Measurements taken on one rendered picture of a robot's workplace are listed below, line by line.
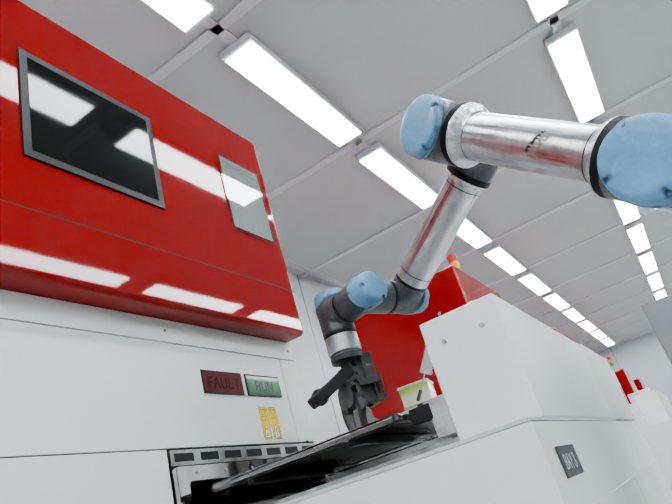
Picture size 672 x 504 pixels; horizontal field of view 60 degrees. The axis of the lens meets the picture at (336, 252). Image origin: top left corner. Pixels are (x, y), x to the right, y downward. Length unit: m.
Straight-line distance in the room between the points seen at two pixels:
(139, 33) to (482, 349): 2.21
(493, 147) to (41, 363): 0.77
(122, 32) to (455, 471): 2.30
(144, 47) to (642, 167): 2.21
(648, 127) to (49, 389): 0.89
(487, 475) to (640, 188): 0.42
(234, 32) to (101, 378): 1.93
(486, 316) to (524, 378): 0.08
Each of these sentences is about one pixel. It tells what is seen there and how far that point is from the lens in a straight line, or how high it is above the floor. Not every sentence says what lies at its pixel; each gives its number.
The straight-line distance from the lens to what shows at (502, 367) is 0.66.
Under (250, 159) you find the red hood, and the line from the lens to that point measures 1.65.
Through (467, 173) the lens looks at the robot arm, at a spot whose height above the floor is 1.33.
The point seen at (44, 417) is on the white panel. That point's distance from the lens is 0.95.
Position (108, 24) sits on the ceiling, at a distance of 2.62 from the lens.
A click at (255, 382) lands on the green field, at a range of 1.30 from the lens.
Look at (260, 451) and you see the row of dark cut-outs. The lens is 1.25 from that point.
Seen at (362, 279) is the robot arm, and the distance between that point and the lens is 1.22.
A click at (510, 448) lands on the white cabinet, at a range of 0.59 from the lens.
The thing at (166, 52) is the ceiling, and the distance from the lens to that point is 2.73.
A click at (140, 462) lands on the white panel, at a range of 1.03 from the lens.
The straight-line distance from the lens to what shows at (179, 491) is 1.06.
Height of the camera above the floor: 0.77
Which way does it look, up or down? 25 degrees up
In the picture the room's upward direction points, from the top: 17 degrees counter-clockwise
